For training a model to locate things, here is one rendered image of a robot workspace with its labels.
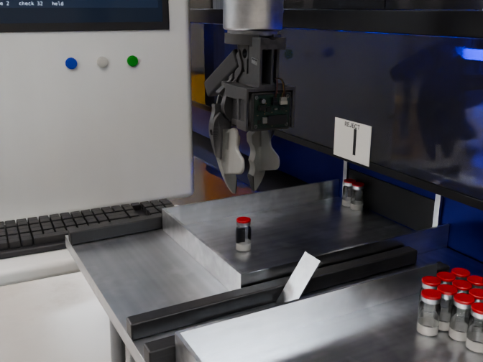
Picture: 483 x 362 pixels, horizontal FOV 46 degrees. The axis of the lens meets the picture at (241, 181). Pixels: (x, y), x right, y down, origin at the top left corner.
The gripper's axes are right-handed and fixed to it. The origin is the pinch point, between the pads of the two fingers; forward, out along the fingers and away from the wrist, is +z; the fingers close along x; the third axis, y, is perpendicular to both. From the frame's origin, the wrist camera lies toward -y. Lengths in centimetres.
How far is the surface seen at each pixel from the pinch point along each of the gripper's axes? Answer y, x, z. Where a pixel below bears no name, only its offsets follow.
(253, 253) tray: 2.8, 0.6, 10.0
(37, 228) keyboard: -35.8, -22.4, 15.9
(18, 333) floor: -146, -18, 99
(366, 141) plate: 4.1, 18.4, -4.8
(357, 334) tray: 26.0, 0.2, 10.0
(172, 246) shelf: -5.6, -8.2, 10.4
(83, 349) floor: -123, 2, 98
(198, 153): -62, 21, 12
